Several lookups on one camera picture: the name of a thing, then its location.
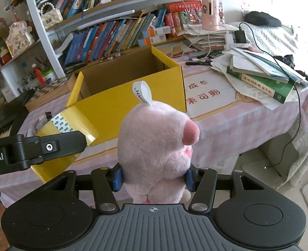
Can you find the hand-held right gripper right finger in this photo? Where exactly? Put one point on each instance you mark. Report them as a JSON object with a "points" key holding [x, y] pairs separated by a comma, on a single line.
{"points": [[190, 180]]}

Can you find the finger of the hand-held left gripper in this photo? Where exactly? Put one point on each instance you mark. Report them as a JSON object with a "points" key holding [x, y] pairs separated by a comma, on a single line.
{"points": [[65, 142]]}

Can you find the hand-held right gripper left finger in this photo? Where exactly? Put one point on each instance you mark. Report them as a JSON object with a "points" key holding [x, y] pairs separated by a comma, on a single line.
{"points": [[118, 180]]}

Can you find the pink plush toy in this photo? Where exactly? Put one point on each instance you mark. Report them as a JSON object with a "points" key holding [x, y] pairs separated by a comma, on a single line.
{"points": [[154, 141]]}

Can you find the yellow cardboard box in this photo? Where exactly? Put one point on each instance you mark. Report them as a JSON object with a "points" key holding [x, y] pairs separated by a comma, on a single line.
{"points": [[112, 109]]}

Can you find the pink checkered desktop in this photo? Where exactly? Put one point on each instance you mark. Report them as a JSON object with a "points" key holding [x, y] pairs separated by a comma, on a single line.
{"points": [[221, 121]]}

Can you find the black piano keyboard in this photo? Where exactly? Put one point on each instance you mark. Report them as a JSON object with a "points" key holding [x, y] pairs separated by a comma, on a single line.
{"points": [[2, 120]]}

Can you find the wooden chessboard box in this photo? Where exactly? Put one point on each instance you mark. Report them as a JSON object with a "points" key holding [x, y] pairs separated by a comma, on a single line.
{"points": [[46, 91]]}

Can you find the white jar with green lid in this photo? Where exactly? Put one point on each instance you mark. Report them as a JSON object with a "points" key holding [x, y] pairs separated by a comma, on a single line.
{"points": [[49, 76]]}

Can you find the red bottle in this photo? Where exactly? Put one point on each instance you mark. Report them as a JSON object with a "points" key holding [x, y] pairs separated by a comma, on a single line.
{"points": [[38, 74]]}

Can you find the white bookshelf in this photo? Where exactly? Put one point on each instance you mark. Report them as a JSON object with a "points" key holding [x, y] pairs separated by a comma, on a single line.
{"points": [[50, 44]]}

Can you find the pile of loose white papers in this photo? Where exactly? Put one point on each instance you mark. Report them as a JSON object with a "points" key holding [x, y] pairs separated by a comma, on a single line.
{"points": [[255, 98]]}

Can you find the long row of upright books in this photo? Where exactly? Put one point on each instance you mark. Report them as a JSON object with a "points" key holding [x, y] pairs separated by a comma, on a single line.
{"points": [[104, 39]]}

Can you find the floral gift box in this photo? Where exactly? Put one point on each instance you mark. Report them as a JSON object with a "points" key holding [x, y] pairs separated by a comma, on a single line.
{"points": [[19, 38]]}

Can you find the black marker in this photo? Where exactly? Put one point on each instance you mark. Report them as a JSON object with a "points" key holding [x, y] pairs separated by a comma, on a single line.
{"points": [[198, 63]]}

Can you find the green thick book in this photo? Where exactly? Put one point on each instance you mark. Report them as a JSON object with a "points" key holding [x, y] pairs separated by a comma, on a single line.
{"points": [[261, 86]]}

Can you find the blue and white pen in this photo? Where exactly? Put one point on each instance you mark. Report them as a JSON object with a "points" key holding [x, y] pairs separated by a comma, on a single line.
{"points": [[198, 60]]}

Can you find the white quilted pearl handbag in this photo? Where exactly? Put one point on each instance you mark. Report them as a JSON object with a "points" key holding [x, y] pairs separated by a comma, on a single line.
{"points": [[50, 17]]}

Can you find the black pen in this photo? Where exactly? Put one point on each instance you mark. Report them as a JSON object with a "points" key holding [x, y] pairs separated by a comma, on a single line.
{"points": [[211, 55]]}

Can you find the small colourful boxes on shelf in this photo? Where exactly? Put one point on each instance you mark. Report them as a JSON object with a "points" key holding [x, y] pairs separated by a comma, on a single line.
{"points": [[152, 41]]}

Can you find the grey-blue booklet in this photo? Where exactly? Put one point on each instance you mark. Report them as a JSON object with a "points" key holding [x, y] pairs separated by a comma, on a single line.
{"points": [[263, 64]]}

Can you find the stack of magazines and papers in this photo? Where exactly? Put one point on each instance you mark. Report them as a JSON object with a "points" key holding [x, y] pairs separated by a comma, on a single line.
{"points": [[201, 40]]}

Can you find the orange and white box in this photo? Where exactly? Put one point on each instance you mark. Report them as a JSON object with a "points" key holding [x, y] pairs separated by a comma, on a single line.
{"points": [[156, 32]]}

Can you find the white charger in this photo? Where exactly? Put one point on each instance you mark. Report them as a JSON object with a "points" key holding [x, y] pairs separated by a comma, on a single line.
{"points": [[229, 41]]}

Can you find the black charger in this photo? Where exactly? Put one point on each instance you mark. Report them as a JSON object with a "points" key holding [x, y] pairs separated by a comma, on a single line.
{"points": [[240, 37]]}

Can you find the black cloth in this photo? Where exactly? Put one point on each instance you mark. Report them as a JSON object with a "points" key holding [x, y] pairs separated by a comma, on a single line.
{"points": [[306, 79]]}

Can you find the pink cylindrical container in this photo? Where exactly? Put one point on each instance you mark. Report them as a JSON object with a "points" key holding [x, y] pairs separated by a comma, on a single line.
{"points": [[210, 15]]}

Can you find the white patterned quilt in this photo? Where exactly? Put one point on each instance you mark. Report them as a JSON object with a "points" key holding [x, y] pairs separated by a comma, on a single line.
{"points": [[287, 41]]}

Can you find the black cushion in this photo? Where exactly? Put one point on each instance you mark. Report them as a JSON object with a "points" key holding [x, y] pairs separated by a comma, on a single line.
{"points": [[262, 18]]}

